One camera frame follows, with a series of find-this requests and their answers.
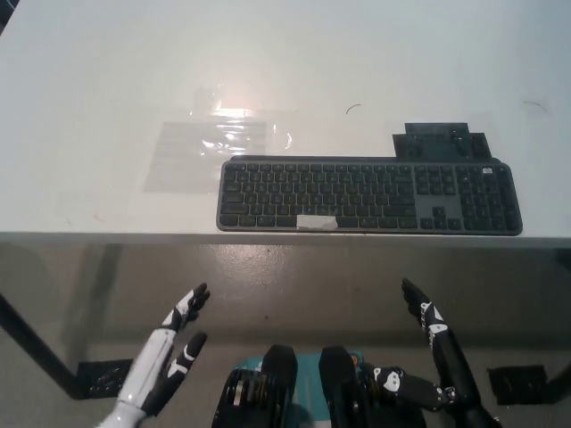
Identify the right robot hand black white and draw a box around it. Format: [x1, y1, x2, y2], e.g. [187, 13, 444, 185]
[366, 277, 485, 414]

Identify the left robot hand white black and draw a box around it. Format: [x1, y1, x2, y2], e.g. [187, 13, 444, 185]
[114, 282, 211, 419]

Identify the dark grey computer keyboard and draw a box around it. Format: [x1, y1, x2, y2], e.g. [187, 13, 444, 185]
[216, 153, 525, 236]

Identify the black robot torso teal top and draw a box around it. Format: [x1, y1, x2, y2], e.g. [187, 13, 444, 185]
[211, 342, 427, 428]

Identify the black floor tape patch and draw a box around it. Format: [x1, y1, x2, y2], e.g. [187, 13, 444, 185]
[77, 358, 135, 399]
[486, 365, 550, 407]

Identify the black metal table leg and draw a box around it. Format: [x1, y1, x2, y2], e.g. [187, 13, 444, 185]
[0, 290, 87, 400]

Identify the white tape strip on spacebar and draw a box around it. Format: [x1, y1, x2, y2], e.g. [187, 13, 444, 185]
[296, 214, 338, 231]

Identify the translucent grey plastic sheet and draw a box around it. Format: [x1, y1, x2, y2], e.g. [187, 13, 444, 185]
[143, 120, 269, 195]

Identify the clear glossy plastic film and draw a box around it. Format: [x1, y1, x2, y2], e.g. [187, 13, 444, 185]
[190, 86, 299, 158]

